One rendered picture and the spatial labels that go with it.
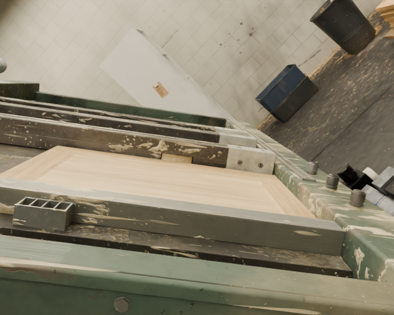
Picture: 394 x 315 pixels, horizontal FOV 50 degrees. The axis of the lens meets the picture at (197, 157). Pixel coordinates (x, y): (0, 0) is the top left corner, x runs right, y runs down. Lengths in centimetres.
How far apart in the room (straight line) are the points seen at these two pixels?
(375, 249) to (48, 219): 43
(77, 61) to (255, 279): 624
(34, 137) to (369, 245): 85
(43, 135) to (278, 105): 434
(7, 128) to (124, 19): 530
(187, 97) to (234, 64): 155
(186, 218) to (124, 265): 24
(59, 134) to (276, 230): 68
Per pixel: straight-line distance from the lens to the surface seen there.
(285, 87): 532
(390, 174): 103
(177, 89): 490
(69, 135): 115
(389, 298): 46
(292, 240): 66
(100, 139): 113
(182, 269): 41
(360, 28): 543
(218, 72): 627
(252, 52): 629
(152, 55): 492
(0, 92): 219
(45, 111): 146
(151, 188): 82
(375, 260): 59
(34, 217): 62
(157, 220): 63
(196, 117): 248
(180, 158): 112
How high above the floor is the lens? 122
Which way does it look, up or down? 8 degrees down
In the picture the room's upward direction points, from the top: 47 degrees counter-clockwise
